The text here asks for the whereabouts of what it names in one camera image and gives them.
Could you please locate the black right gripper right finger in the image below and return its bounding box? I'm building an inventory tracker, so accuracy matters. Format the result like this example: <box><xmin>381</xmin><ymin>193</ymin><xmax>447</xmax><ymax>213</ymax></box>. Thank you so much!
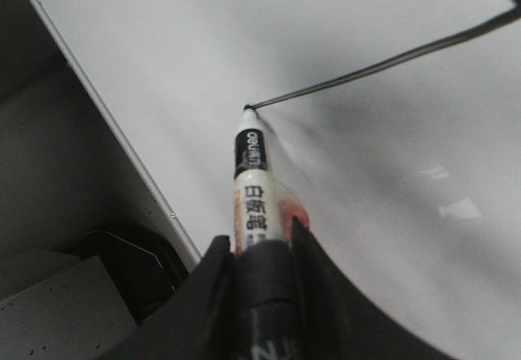
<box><xmin>291</xmin><ymin>217</ymin><xmax>452</xmax><ymax>359</ymax></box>

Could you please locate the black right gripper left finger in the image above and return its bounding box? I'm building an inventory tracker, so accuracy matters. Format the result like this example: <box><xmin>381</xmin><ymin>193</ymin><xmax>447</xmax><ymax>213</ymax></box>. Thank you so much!
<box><xmin>101</xmin><ymin>235</ymin><xmax>234</xmax><ymax>360</ymax></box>

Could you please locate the white whiteboard marker black-taped end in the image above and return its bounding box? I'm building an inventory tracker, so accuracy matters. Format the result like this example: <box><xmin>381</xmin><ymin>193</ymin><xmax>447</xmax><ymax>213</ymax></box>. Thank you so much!
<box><xmin>228</xmin><ymin>106</ymin><xmax>304</xmax><ymax>359</ymax></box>

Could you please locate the black tray beside whiteboard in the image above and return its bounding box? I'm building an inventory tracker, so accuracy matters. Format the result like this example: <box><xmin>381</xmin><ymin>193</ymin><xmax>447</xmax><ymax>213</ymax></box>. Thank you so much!
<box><xmin>60</xmin><ymin>222</ymin><xmax>189</xmax><ymax>326</ymax></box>

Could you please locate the white whiteboard with aluminium frame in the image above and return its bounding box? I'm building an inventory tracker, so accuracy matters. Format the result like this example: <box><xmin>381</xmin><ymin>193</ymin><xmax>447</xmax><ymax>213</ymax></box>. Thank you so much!
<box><xmin>30</xmin><ymin>0</ymin><xmax>520</xmax><ymax>359</ymax></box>

